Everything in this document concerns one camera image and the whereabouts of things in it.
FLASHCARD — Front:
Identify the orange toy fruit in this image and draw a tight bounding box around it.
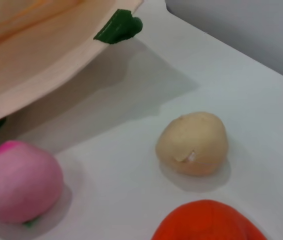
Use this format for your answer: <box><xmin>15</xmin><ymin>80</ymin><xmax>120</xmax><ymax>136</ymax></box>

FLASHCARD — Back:
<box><xmin>150</xmin><ymin>199</ymin><xmax>268</xmax><ymax>240</ymax></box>

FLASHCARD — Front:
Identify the cream handbag with green handles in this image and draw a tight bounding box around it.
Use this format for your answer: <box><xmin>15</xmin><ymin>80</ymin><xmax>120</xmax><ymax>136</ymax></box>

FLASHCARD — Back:
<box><xmin>0</xmin><ymin>0</ymin><xmax>144</xmax><ymax>144</ymax></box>

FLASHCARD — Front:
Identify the pink toy peach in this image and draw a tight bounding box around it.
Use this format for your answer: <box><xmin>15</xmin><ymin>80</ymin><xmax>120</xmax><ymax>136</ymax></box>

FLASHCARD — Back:
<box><xmin>0</xmin><ymin>139</ymin><xmax>65</xmax><ymax>229</ymax></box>

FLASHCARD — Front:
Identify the beige round toy fruit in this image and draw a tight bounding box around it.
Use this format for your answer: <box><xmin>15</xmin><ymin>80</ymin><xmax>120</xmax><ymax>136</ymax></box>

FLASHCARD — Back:
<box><xmin>155</xmin><ymin>111</ymin><xmax>230</xmax><ymax>177</ymax></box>

